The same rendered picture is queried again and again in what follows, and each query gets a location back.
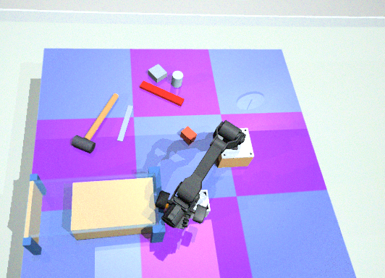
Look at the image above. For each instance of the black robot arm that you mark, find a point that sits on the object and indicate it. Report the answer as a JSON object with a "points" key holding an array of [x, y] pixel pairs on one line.
{"points": [[188, 190]]}

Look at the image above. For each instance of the red flat bar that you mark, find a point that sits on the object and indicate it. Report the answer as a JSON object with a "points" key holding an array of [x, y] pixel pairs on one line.
{"points": [[162, 93]]}

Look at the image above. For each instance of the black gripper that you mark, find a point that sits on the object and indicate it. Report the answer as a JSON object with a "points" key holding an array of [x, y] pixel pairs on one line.
{"points": [[199, 213]]}

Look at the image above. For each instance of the mallet with grey head and wooden handle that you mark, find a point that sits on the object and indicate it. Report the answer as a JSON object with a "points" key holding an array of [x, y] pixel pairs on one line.
{"points": [[85, 143]]}

